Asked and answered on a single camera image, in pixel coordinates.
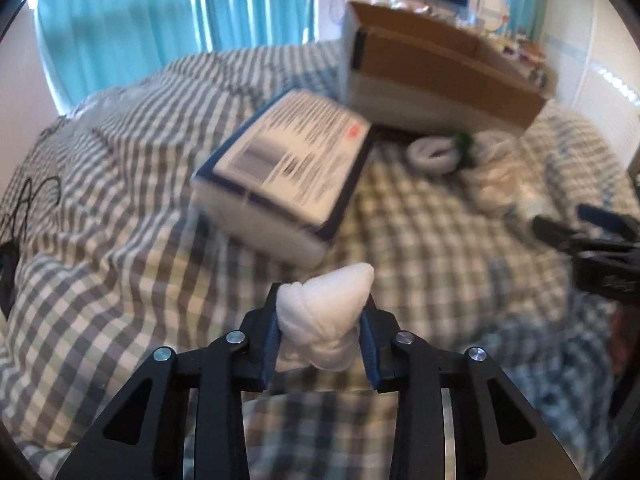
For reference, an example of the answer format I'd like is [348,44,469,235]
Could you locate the cream lace cloth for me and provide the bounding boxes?
[460,154,542,217]

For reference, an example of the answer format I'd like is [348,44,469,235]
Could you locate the white sock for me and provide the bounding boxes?
[276,262,374,373]

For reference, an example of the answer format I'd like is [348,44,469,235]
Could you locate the black white tissue pack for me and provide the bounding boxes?
[192,89,372,268]

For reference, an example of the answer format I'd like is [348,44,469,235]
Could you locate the gray checkered bed quilt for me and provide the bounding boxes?
[1,42,618,479]

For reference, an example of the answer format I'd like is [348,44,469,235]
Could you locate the white sliding wardrobe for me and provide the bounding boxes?
[541,0,639,167]

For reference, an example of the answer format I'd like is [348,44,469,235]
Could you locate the white oval vanity mirror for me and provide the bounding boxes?
[469,0,510,34]

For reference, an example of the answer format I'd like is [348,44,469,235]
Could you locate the brown cardboard box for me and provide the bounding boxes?
[337,0,546,136]

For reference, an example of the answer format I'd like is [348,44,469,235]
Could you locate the large blue curtain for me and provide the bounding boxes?
[35,0,314,114]

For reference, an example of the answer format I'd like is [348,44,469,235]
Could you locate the black cable on bed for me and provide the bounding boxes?
[0,173,64,319]

